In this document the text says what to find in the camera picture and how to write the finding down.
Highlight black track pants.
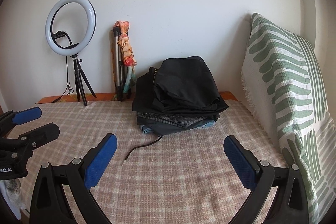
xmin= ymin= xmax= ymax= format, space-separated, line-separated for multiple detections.
xmin=132 ymin=56 xmax=228 ymax=117

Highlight orange floral bed sheet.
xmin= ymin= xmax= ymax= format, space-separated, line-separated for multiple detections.
xmin=35 ymin=91 xmax=240 ymax=105

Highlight black mini tripod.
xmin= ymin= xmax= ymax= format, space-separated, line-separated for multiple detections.
xmin=71 ymin=55 xmax=97 ymax=106

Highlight beige checked bed blanket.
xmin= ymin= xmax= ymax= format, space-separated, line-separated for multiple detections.
xmin=10 ymin=100 xmax=286 ymax=223

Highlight folded silver tripod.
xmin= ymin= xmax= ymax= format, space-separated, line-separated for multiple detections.
xmin=110 ymin=27 xmax=131 ymax=101

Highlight green white leaf pillow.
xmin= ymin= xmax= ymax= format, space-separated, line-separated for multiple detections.
xmin=241 ymin=13 xmax=335 ymax=223

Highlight stack of folded clothes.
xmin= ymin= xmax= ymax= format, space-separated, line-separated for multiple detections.
xmin=136 ymin=112 xmax=221 ymax=136

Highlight black ring light cable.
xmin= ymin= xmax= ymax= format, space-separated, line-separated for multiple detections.
xmin=52 ymin=31 xmax=77 ymax=104

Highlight white ring light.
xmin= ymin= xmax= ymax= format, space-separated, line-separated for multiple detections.
xmin=45 ymin=0 xmax=97 ymax=56

